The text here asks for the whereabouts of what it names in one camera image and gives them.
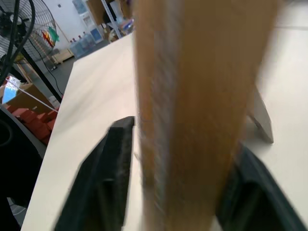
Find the black round robot part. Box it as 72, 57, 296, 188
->
0, 104, 43, 231

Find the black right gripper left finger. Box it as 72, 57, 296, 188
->
54, 115, 135, 231

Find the white metal storage shelf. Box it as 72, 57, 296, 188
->
86, 0, 135, 40

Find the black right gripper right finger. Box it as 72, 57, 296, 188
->
215, 142, 308, 231

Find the black standing floor fan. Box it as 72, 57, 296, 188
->
0, 0, 64, 104

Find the brown cardboard box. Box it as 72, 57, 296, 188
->
4, 83, 56, 113

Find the red small boxes pile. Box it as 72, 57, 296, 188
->
11, 105, 59, 145

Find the light wooden pallet crate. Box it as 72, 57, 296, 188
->
51, 48, 74, 65

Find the blue water bottles crate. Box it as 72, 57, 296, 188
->
68, 31, 97, 59

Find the white water dispenser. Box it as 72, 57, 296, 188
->
72, 0, 103, 44

